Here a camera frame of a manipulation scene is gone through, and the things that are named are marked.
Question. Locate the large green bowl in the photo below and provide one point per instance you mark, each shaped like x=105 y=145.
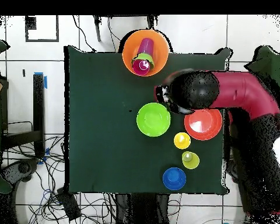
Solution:
x=153 y=119

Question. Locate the pink cup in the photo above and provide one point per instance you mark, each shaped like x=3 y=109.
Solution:
x=141 y=67

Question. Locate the large orange bowl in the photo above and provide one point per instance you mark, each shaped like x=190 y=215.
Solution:
x=161 y=53

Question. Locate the small green bowl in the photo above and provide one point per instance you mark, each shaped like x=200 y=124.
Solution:
x=145 y=56

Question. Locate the purple cup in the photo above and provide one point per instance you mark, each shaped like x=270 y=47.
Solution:
x=145 y=46

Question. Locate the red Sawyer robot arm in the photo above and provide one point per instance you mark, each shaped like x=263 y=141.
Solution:
x=242 y=91

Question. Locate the yellow cup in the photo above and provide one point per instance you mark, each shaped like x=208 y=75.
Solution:
x=182 y=140

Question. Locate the wide red-orange bowl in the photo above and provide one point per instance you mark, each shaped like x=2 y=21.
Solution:
x=204 y=126

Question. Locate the lime yellow-green cup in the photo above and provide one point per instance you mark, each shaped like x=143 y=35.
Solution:
x=191 y=161

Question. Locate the dark green tablecloth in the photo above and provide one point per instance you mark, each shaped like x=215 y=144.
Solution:
x=95 y=140

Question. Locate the blue bowl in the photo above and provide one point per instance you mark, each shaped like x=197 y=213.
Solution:
x=174 y=178

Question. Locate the black metal stand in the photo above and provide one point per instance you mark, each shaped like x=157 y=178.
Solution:
x=39 y=105

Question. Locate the black power strip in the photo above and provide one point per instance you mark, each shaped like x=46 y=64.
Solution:
x=68 y=205

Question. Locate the black camera stand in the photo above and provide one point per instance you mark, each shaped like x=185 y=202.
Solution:
x=98 y=28

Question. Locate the black square frame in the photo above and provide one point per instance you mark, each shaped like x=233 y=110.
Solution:
x=30 y=23

